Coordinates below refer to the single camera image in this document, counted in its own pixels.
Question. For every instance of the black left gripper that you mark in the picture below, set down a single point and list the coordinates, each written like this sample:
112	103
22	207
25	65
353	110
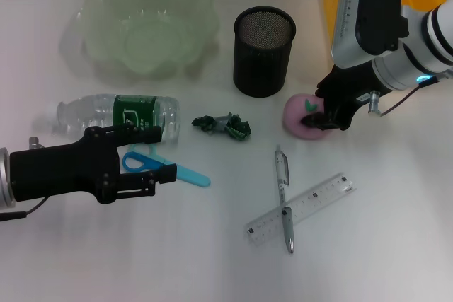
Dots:
60	174

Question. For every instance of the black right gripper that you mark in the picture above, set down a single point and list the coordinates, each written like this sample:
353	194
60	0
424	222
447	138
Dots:
350	86

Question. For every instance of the pink toy peach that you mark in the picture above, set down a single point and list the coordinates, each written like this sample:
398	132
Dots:
295	114

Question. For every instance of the clear water bottle green label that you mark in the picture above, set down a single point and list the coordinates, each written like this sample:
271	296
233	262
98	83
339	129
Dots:
134	111

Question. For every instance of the green plastic wrapper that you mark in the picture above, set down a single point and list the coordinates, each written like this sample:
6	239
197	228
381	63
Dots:
230	127

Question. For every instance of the blue scissors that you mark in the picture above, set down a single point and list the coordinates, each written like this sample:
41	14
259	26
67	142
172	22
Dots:
191	176

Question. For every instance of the black mesh pen holder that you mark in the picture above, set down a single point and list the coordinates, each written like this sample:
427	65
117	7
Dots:
262	65

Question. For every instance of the grey ballpoint pen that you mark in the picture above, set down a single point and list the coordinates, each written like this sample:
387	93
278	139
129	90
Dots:
283	181

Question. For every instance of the clear plastic ruler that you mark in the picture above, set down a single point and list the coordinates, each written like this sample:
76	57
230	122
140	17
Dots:
318	199

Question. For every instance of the green glass fruit plate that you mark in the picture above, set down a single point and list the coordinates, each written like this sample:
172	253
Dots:
141	40

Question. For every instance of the yellow plastic bin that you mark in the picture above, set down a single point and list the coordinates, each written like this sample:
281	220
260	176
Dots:
334	1

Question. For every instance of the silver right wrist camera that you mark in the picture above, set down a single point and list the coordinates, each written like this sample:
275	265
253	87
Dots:
368	15

